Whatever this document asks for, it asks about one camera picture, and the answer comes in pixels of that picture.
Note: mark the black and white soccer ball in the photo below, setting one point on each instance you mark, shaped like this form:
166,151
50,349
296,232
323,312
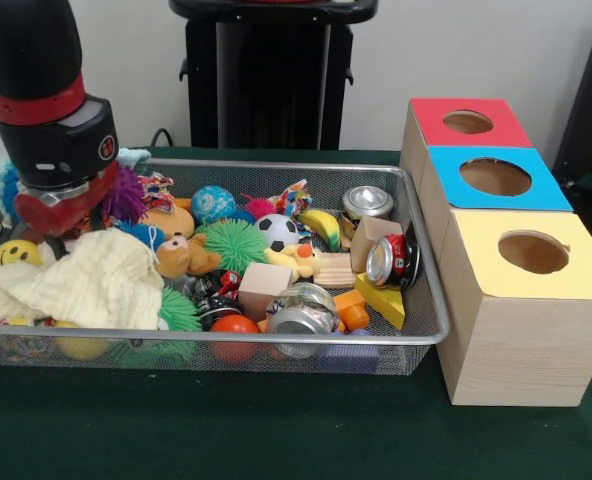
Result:
278,232

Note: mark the brown teddy bear toy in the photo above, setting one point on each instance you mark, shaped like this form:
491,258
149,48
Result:
181,252

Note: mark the wooden box with three holes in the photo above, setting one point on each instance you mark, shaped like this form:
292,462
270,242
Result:
516,340

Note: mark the dark green table cloth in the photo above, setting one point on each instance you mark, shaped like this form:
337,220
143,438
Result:
276,430

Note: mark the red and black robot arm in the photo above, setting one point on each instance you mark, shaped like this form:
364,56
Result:
36,90

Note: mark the blue spiky ball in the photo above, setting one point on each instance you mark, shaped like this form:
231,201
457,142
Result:
10,195

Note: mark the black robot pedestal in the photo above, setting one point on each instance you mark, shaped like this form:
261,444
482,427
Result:
266,80

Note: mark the yellow wedge block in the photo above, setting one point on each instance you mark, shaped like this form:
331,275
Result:
384,300

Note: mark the green spiky ball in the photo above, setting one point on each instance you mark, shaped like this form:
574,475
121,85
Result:
234,245

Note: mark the cream yellow cloth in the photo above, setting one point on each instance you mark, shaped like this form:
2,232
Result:
76,285

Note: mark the clear mesh bin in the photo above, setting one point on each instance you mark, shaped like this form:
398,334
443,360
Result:
406,355

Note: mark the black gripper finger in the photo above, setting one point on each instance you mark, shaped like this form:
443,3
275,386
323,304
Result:
54,246

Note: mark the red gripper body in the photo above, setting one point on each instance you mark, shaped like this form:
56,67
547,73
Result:
66,215

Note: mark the orange red ball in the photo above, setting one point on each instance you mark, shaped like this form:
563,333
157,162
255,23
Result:
234,325

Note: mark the purple spiky ball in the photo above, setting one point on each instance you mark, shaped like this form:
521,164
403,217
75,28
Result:
126,195

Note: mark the crushed silver can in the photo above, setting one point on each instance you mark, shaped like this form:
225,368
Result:
301,312

